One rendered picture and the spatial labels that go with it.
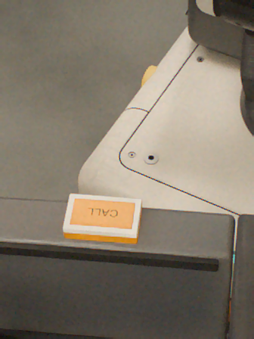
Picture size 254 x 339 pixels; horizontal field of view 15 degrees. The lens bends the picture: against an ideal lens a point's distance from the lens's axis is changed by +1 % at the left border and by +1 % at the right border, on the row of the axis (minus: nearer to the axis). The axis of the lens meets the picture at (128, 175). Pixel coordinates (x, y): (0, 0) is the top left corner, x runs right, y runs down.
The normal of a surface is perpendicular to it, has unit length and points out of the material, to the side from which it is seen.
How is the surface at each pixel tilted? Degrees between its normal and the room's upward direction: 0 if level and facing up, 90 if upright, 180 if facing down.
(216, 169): 0
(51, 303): 90
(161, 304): 90
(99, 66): 0
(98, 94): 0
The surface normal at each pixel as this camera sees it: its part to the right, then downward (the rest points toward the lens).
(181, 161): -0.04, -0.62
